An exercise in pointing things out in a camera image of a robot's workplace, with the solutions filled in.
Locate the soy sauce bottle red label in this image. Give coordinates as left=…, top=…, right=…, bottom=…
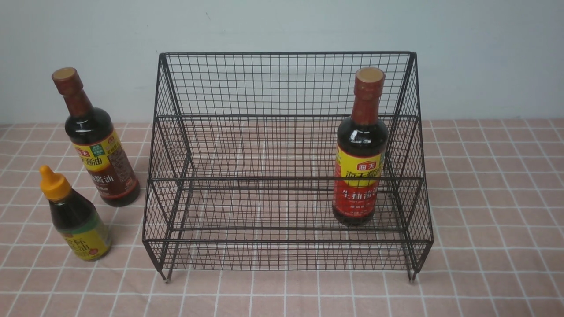
left=332, top=67, right=389, bottom=226

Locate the soy sauce bottle brown label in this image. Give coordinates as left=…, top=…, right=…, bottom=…
left=51, top=67, right=141, bottom=207

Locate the small bottle yellow cap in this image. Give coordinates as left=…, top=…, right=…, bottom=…
left=40, top=165, right=111, bottom=261

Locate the pink checkered tablecloth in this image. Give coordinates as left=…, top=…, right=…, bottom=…
left=1, top=119, right=563, bottom=317

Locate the black wire mesh rack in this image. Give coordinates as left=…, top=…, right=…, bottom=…
left=142, top=52, right=434, bottom=282

